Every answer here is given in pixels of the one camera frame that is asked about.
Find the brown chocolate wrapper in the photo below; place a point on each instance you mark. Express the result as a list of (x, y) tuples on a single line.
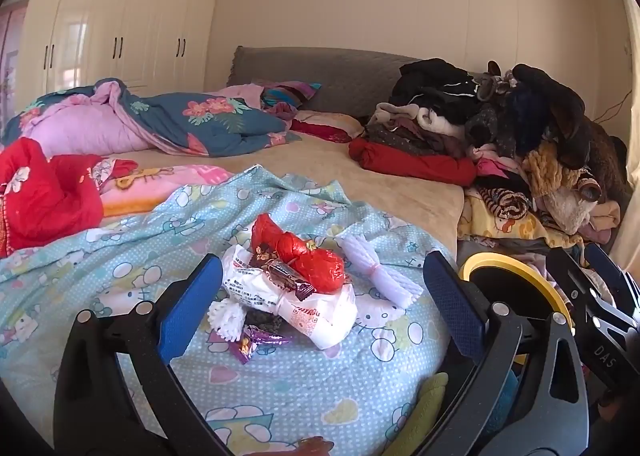
[(285, 276)]

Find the beige bed sheet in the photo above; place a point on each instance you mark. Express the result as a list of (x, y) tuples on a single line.
[(375, 186)]

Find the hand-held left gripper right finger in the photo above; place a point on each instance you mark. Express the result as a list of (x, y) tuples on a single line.
[(452, 301)]

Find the white curtain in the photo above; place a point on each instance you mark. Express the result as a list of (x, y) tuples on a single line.
[(627, 160)]

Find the pile of clothes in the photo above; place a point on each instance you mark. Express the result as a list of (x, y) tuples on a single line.
[(525, 125)]

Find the red and cream pillow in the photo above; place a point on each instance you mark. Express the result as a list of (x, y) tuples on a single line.
[(325, 125)]

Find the brown shiny object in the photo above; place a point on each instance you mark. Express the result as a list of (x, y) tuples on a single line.
[(310, 447)]

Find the striped pillow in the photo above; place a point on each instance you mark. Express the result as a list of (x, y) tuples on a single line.
[(287, 95)]

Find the small white foam net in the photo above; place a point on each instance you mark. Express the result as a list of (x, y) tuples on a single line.
[(227, 318)]

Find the rolled red garment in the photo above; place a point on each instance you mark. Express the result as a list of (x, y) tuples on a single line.
[(415, 163)]

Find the red blanket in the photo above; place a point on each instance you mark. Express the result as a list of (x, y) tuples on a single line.
[(45, 196)]

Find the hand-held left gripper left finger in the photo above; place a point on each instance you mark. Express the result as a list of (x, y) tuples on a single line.
[(190, 306)]

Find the pink printed door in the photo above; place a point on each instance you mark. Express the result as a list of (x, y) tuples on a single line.
[(10, 60)]

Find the cream wardrobe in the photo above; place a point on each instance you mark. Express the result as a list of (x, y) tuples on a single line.
[(125, 10)]

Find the yellow trash bin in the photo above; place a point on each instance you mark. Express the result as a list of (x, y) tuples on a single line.
[(500, 260)]

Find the white plastic bag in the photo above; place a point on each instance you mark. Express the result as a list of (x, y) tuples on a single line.
[(320, 321)]

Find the blue floral quilt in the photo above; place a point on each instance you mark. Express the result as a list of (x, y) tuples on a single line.
[(200, 120)]

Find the grey quilted headboard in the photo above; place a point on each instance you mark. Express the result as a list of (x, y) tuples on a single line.
[(340, 75)]

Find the pink cartoon blanket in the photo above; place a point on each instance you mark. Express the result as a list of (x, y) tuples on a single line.
[(150, 186)]

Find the long white foam net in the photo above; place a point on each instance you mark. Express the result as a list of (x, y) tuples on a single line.
[(385, 271)]

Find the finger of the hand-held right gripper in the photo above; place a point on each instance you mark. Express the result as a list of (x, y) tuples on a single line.
[(607, 266), (580, 291)]

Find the purple candy wrapper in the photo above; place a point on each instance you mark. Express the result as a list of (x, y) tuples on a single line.
[(250, 343)]

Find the yellow cartoon blanket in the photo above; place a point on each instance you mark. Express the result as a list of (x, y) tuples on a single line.
[(505, 228)]

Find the black snack packet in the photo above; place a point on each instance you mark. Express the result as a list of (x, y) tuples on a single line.
[(262, 320)]

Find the red plastic bag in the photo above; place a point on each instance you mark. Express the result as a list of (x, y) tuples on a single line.
[(310, 261)]

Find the light blue cartoon sheet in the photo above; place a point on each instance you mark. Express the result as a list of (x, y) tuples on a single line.
[(100, 286)]

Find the pink pillow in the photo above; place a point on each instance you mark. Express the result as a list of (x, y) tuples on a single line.
[(235, 91)]

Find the yellow-green cloth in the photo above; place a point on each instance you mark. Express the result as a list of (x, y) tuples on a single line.
[(425, 411)]

